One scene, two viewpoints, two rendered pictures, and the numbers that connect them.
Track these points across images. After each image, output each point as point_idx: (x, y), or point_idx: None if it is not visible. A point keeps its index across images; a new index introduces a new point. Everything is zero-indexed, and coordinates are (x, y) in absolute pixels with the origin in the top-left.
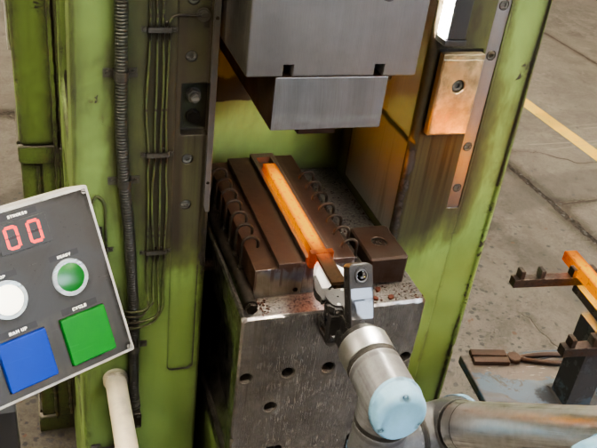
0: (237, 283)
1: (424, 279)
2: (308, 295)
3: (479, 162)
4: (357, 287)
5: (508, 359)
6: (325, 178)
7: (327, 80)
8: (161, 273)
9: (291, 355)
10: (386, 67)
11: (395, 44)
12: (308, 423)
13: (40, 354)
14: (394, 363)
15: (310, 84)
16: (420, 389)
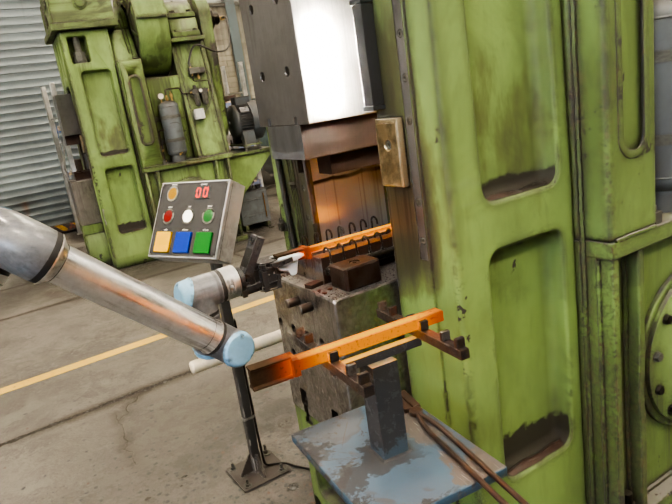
0: None
1: None
2: (306, 279)
3: (433, 220)
4: (248, 247)
5: (407, 407)
6: None
7: (281, 128)
8: None
9: (291, 314)
10: (297, 118)
11: (296, 103)
12: (311, 381)
13: (185, 241)
14: (202, 276)
15: (277, 131)
16: (192, 290)
